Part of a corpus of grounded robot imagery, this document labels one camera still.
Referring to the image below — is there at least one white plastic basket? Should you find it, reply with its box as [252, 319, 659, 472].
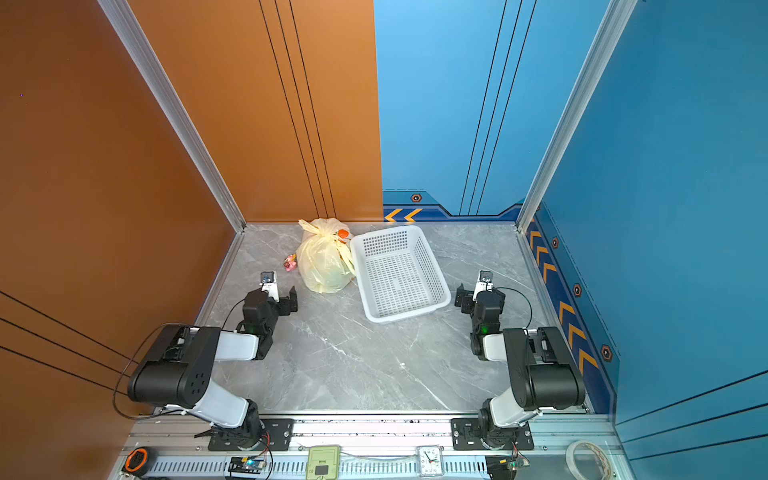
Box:
[351, 225, 451, 324]

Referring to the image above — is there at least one circuit board right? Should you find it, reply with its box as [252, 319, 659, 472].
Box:
[485, 456, 530, 480]

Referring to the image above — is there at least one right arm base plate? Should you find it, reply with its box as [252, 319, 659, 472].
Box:
[450, 417, 535, 452]

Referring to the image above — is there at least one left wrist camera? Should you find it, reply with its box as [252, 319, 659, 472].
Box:
[260, 271, 279, 302]

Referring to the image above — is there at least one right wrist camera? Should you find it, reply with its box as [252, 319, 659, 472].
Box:
[473, 270, 493, 299]

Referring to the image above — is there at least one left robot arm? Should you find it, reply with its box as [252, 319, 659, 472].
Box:
[127, 283, 299, 451]

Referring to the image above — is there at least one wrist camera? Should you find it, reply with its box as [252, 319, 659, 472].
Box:
[473, 270, 493, 299]
[260, 271, 279, 302]

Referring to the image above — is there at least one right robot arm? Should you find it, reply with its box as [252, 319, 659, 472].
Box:
[451, 282, 587, 450]

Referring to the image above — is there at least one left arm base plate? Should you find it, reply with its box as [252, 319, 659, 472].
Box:
[208, 417, 295, 452]

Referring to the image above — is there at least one small pink toy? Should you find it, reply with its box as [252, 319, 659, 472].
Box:
[283, 254, 298, 272]

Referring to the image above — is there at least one orange black tape measure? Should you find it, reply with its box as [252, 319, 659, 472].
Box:
[122, 447, 156, 478]

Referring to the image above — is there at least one small white clock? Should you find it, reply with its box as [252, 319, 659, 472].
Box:
[416, 445, 444, 478]

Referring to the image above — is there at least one green circuit board left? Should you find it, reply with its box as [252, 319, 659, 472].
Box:
[227, 456, 269, 479]

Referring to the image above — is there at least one white tape roll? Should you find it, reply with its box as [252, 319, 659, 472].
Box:
[565, 440, 616, 480]

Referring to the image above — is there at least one yellow translucent plastic bag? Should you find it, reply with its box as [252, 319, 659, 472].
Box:
[296, 218, 356, 294]

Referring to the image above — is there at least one green square device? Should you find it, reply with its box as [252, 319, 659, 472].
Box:
[306, 445, 341, 480]

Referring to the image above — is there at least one aluminium front rail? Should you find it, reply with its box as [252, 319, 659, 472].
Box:
[108, 411, 634, 479]

